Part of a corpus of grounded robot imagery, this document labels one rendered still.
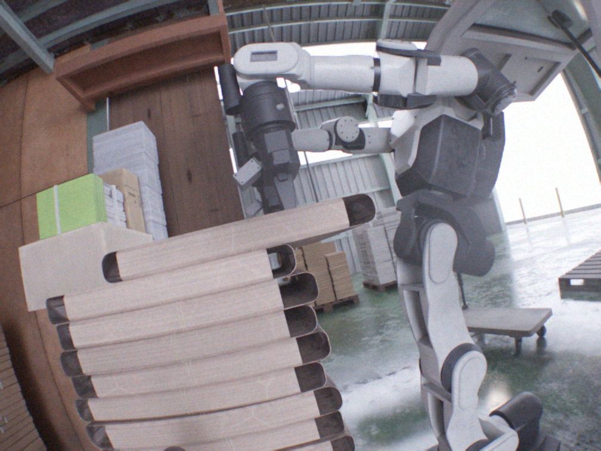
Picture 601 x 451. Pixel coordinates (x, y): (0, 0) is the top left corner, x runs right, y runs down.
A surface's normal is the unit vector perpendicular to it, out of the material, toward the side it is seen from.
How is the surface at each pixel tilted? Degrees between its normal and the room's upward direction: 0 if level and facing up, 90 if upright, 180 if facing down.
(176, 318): 90
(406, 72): 130
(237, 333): 90
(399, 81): 135
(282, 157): 90
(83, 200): 90
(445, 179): 119
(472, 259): 112
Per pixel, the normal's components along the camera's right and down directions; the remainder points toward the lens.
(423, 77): -0.88, 0.32
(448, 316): 0.15, -0.12
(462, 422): 0.12, 0.31
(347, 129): 0.37, 0.17
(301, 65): 0.67, 0.14
